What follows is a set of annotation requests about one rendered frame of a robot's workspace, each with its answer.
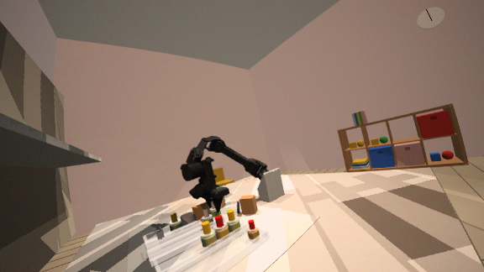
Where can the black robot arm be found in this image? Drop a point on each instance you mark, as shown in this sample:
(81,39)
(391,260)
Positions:
(196,167)

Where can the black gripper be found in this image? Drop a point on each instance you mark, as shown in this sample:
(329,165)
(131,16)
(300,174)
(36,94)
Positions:
(215,194)

